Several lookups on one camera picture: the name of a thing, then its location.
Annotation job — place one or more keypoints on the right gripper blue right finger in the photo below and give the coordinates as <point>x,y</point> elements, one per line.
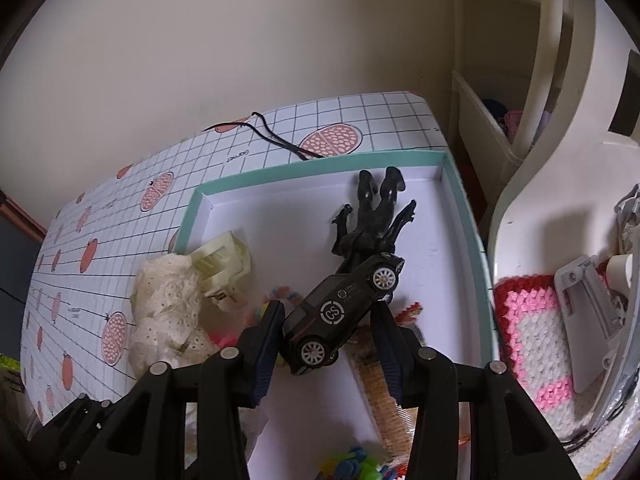
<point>396,346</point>

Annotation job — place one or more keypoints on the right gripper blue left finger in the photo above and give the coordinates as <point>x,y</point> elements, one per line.
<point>266,347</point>

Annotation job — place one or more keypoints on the pink honeycomb hair roller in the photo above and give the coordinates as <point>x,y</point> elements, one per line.
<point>222,341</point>

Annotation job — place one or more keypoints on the black toy car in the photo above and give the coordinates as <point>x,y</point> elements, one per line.
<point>329,315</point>

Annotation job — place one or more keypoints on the brown snack packet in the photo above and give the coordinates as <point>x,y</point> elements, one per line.
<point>393,425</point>

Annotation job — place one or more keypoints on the cream plastic hair claw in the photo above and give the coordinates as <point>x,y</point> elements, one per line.
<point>222,263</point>

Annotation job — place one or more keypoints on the cream lace cloth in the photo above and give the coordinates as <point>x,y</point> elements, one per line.
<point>166,305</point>

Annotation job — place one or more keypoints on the colorful foam pieces bundle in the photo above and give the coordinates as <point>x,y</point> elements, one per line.
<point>357,464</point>

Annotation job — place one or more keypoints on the black plastic skeleton hand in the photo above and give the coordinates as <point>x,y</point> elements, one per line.
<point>378,227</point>

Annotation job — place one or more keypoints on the teal shallow cardboard box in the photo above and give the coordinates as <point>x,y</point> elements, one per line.
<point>285,216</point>

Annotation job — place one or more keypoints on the bag of cotton swabs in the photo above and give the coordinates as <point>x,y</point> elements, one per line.
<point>252,422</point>

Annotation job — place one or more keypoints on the pastel rainbow scrunchie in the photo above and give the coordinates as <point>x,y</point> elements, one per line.
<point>285,294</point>

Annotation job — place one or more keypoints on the crocheted red pink mat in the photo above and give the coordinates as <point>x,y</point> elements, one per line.
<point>535,348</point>

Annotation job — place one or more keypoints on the fruit print grid tablecloth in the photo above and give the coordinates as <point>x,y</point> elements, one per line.
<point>77,316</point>

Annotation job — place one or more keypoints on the grey phone stand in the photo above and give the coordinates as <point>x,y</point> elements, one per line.
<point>592,323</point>

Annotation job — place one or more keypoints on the smartphone on stand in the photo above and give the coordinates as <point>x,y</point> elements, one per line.
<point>620,378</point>

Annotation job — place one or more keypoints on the crumpled paper wrappers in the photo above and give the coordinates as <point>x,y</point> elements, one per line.
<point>627,214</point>

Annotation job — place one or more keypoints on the white bedside shelf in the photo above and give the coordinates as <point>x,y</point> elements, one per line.
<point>557,183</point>

